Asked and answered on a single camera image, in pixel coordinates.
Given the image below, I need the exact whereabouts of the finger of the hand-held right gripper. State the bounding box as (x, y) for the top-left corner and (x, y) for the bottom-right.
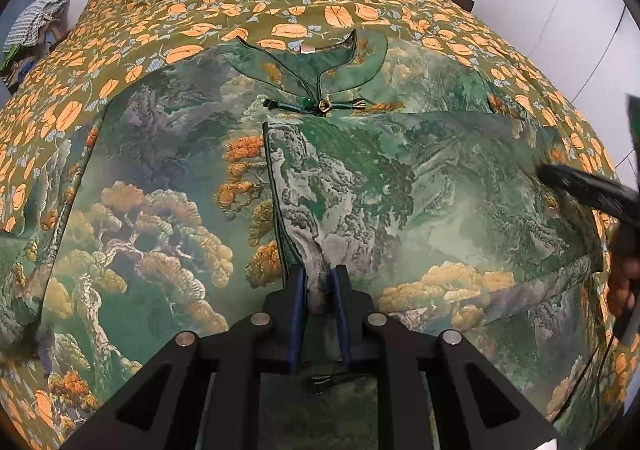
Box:
(536, 164), (640, 231)

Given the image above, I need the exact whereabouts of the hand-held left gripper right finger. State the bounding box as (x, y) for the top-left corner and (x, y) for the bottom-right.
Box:
(327, 264), (562, 450)

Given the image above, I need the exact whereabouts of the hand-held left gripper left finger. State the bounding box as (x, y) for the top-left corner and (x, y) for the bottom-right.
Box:
(60, 264), (311, 450)

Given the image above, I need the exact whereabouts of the green landscape print robe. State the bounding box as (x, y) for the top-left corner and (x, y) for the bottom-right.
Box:
(0, 30), (626, 450)

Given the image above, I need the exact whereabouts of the grey checked clothes pile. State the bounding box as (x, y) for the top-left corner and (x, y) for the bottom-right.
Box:
(2, 0), (71, 61)

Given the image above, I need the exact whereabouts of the person's right hand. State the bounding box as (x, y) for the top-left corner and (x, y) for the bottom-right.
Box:
(607, 260), (639, 319)

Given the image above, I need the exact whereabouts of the white wardrobe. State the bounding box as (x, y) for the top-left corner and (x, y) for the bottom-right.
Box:
(465, 0), (640, 171)

